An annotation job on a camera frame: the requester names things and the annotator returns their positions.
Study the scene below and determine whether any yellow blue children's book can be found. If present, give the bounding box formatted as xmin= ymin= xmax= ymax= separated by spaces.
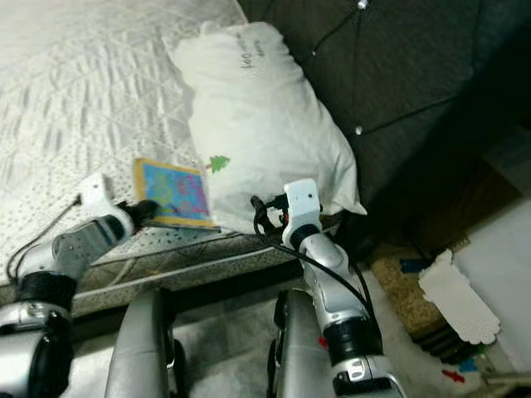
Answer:
xmin=133 ymin=158 xmax=217 ymax=229

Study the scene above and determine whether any white pillow green tree print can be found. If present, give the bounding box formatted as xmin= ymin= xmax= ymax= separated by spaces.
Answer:
xmin=170 ymin=21 xmax=368 ymax=235

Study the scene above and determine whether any patterned white mattress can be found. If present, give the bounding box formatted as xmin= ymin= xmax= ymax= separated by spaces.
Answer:
xmin=0 ymin=0 xmax=333 ymax=316

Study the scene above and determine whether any brown woven mat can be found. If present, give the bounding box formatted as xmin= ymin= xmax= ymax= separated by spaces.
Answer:
xmin=369 ymin=240 xmax=474 ymax=349

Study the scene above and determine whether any blue tape strip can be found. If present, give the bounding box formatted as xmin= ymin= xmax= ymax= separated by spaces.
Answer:
xmin=400 ymin=258 xmax=432 ymax=274

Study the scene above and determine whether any dark tufted headboard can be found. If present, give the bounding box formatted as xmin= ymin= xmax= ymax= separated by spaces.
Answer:
xmin=236 ymin=0 xmax=531 ymax=241

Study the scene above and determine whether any white scalloped board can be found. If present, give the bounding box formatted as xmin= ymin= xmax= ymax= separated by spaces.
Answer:
xmin=417 ymin=249 xmax=501 ymax=346

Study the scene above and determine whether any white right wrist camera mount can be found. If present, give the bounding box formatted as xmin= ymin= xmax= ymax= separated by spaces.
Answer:
xmin=282 ymin=178 xmax=322 ymax=229

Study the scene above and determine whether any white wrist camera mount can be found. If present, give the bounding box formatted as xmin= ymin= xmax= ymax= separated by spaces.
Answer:
xmin=282 ymin=178 xmax=322 ymax=229
xmin=79 ymin=172 xmax=117 ymax=208

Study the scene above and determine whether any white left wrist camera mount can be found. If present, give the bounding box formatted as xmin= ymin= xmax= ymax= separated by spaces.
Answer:
xmin=79 ymin=172 xmax=117 ymax=208

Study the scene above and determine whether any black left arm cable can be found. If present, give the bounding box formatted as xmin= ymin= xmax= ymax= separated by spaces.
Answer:
xmin=5 ymin=195 xmax=82 ymax=287

